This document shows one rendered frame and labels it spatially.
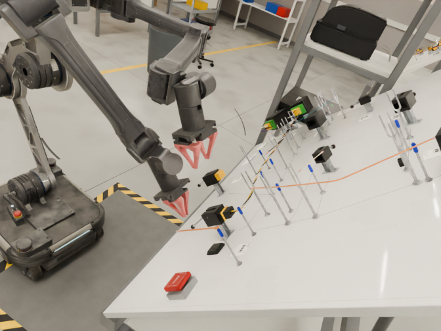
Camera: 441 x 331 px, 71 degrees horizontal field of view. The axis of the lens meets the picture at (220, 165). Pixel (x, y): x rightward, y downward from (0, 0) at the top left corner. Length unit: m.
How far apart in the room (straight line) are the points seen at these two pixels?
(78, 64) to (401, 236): 0.70
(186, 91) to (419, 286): 0.54
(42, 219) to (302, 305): 1.68
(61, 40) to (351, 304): 0.70
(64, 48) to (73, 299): 1.51
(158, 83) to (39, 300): 1.54
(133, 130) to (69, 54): 0.22
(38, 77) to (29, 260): 0.94
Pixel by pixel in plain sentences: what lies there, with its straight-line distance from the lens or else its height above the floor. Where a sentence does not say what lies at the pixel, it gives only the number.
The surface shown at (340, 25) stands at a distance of 1.65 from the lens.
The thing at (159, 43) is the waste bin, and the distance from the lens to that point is 4.31.
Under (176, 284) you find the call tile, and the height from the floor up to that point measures 1.12.
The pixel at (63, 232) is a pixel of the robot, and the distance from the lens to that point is 1.96.
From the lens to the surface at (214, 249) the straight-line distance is 0.83.
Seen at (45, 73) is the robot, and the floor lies 1.14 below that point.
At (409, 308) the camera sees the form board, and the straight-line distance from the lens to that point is 0.49.
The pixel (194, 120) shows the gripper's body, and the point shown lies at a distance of 0.71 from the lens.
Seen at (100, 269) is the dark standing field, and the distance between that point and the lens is 2.09.
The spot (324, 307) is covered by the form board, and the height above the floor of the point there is 1.36.
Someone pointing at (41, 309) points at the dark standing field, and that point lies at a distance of 2.00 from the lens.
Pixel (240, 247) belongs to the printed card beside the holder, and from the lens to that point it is 0.79.
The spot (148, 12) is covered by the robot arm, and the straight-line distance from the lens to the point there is 1.26.
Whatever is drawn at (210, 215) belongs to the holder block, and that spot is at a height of 1.16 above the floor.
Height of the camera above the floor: 1.75
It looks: 35 degrees down
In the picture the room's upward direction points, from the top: 18 degrees clockwise
